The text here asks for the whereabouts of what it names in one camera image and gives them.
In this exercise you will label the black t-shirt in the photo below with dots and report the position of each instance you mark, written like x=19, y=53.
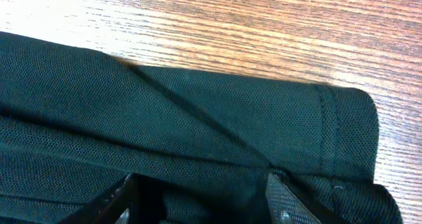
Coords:
x=75, y=121

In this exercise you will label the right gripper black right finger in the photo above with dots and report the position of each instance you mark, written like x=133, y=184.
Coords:
x=284, y=205

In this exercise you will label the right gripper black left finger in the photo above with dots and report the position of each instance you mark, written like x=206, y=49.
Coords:
x=116, y=205

